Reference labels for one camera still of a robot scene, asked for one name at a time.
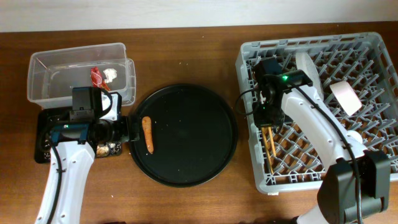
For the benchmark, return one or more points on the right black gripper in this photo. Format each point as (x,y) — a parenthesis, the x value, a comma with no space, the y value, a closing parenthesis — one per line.
(259,119)

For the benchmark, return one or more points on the red snack wrapper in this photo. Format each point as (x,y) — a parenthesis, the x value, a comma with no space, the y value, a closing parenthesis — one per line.
(97,79)

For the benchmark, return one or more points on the food scraps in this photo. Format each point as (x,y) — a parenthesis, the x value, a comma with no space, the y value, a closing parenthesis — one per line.
(104,151)

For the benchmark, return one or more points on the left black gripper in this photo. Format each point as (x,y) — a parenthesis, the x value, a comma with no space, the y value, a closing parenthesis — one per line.
(125,132)

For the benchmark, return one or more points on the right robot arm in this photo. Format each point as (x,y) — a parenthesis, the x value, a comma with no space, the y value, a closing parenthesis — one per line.
(357,180)

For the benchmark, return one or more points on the wooden chopstick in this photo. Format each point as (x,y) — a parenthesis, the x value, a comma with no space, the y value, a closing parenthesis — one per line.
(272,141)
(263,130)

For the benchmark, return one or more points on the grey dishwasher rack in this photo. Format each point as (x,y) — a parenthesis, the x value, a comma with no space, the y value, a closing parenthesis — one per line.
(360,59)

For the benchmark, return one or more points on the round black serving tray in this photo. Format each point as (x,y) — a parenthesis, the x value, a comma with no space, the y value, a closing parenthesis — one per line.
(194,132)

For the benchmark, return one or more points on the white tissue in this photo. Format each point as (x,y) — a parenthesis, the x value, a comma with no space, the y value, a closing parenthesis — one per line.
(110,74)

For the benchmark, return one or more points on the pink bowl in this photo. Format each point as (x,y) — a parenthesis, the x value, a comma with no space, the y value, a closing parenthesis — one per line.
(346,97)

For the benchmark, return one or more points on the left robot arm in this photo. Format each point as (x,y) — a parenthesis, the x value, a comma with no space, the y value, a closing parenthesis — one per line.
(71,136)

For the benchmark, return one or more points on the black rectangular tray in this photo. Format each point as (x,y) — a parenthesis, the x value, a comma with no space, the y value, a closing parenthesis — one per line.
(42,155)

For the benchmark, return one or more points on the clear plastic waste bin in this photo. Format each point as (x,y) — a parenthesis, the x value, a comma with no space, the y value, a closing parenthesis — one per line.
(53,74)

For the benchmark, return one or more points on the grey round plate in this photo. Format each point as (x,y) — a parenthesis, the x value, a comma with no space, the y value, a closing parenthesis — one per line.
(305,63)

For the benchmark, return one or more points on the light blue plastic cup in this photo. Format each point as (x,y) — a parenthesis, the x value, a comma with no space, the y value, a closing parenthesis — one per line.
(355,135)

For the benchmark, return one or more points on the orange carrot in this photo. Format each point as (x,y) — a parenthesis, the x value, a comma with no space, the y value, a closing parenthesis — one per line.
(147,128)

